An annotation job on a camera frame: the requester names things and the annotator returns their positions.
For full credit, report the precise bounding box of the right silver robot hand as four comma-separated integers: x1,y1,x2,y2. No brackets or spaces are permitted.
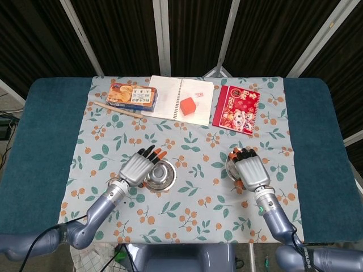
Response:
229,146,271,191

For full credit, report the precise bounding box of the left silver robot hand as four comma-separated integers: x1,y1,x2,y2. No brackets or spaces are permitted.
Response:
117,144,168,188

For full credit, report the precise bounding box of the stainless steel bowl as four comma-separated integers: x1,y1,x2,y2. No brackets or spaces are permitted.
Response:
225,147,256,182
143,158,177,192

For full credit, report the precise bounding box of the fruit and leaf print tablecloth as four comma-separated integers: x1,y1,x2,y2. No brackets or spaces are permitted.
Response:
56,75,306,245

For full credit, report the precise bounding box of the wooden stick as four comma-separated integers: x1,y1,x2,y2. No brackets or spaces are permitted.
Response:
94,101,144,119

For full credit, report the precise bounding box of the red spiral calendar book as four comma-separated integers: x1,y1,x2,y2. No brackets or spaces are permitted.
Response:
212,84,261,137

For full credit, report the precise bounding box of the blue biscuit box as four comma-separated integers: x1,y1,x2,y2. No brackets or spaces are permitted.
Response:
106,82,159,112

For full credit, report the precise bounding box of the open white spiral notebook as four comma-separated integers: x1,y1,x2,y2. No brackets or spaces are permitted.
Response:
141,75,216,127

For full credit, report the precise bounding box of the orange cube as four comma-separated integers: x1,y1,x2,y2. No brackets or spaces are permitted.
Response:
179,97,197,116

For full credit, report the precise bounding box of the white plaid cloth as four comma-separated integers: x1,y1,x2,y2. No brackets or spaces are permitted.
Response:
70,243,125,272

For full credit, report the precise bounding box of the teal table cover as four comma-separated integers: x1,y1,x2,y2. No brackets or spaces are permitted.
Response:
0,76,363,244

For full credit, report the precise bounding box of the grey robot torso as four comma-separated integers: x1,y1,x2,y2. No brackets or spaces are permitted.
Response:
124,243,238,272

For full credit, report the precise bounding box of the dark brown curtain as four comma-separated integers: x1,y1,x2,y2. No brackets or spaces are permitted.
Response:
0,0,363,131

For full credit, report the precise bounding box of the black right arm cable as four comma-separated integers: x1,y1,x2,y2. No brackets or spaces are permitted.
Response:
286,223,315,272

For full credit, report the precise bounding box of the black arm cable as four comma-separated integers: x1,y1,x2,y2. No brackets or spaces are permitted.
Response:
286,223,315,272
27,215,87,263

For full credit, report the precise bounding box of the white partition frame post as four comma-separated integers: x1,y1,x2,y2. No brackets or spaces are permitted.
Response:
285,0,343,78
202,0,240,78
0,78,26,106
58,0,105,77
152,0,174,77
344,129,363,147

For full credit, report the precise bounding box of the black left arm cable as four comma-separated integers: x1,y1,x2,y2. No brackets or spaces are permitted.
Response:
27,215,87,263

